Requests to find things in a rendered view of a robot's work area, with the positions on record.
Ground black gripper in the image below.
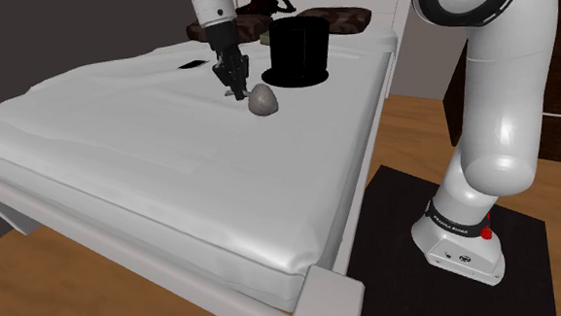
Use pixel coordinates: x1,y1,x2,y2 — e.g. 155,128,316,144
202,18,253,104

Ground grey egg-shaped stone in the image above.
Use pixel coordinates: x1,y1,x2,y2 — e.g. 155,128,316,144
247,82,281,118

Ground black flat phone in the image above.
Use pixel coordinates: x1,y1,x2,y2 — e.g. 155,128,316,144
176,58,210,71

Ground brown pillow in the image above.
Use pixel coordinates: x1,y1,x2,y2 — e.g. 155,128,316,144
185,13,275,46
297,4,374,37

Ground black top hat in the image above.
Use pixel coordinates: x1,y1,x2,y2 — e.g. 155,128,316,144
258,14,333,90

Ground dark brown figure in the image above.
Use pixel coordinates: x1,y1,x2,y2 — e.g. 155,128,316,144
233,0,299,18

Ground white bed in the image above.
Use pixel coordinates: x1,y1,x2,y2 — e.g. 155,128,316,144
0,0,428,316

